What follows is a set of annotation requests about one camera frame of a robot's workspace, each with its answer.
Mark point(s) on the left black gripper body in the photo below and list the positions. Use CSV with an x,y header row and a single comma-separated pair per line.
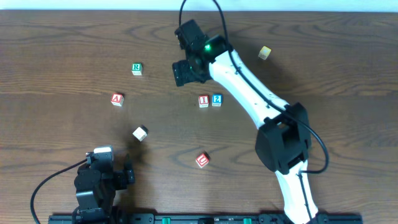
x,y
125,175

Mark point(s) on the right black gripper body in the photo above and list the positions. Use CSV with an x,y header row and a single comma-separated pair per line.
x,y
181,72

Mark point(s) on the red letter I block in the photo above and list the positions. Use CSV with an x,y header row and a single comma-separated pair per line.
x,y
203,101

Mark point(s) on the blue number 2 block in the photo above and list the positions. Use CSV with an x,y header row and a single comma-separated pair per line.
x,y
217,100

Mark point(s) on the red letter A block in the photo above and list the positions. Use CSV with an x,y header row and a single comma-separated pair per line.
x,y
117,99

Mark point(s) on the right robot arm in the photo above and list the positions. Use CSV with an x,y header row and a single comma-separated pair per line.
x,y
283,132

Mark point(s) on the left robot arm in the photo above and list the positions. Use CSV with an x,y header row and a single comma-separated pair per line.
x,y
96,185

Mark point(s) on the white block green B side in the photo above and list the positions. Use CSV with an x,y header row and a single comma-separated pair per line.
x,y
140,133

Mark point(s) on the green letter R block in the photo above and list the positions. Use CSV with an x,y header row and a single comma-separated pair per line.
x,y
137,69

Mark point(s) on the yellow wooden block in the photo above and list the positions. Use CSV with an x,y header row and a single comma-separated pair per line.
x,y
264,52

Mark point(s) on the red letter U block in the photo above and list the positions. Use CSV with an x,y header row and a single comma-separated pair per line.
x,y
202,160

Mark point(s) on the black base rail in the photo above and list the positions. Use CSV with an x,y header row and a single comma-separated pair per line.
x,y
148,218

